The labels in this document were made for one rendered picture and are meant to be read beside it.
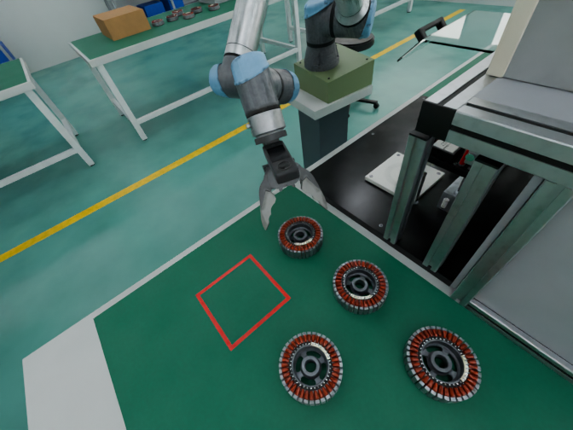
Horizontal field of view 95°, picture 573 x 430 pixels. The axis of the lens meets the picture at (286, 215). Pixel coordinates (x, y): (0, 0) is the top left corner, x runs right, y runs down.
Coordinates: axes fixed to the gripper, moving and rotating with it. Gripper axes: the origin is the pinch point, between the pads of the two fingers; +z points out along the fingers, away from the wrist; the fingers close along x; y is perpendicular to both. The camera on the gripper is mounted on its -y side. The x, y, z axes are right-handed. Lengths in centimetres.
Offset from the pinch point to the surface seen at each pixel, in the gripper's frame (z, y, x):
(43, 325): 39, 86, 142
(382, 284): 14.5, -12.3, -11.6
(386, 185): 1.7, 9.5, -27.3
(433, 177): 3.3, 7.7, -39.8
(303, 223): 3.0, 5.9, -2.1
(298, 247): 6.2, -0.3, 1.5
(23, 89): -101, 172, 142
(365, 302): 15.5, -14.4, -6.7
